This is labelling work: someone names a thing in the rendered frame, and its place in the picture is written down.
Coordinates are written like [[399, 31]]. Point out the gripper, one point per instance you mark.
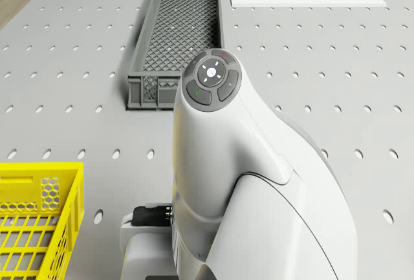
[[145, 247]]

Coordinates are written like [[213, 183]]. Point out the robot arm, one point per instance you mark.
[[252, 179]]

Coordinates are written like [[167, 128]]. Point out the yellow basket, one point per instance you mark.
[[72, 196]]

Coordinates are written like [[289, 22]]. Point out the dark grey basket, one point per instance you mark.
[[181, 34]]

